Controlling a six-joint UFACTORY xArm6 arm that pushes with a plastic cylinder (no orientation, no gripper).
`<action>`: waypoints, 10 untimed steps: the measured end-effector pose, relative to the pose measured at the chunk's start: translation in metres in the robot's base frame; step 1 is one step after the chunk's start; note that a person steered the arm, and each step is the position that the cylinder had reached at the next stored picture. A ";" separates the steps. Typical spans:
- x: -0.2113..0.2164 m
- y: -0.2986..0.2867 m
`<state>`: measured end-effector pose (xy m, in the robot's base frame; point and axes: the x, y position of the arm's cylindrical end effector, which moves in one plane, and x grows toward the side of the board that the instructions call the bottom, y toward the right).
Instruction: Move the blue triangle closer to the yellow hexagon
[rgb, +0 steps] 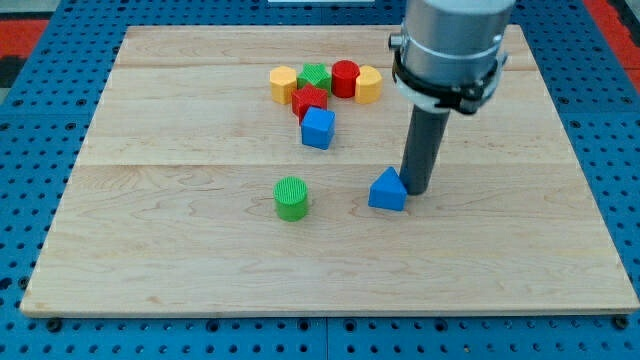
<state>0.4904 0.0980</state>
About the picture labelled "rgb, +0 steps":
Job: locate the blue triangle block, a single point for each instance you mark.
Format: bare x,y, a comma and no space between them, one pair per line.
388,191

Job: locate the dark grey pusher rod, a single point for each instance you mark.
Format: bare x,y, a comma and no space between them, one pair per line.
425,133

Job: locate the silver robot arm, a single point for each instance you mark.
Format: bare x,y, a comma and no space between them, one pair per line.
447,54

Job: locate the yellow hexagon block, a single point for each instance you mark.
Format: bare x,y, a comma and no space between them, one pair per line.
283,82

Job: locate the green cylinder block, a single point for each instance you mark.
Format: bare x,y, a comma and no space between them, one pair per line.
291,198

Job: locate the blue cube block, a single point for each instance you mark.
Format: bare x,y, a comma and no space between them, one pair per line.
318,128

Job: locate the red star block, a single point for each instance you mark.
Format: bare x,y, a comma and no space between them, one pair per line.
308,96

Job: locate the wooden board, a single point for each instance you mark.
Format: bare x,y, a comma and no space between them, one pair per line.
169,210

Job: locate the green star block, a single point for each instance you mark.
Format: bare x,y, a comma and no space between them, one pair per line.
315,74

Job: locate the yellow half-round block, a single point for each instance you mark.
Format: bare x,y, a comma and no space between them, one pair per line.
368,86

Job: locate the red cylinder block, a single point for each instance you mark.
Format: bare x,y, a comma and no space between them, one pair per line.
344,74

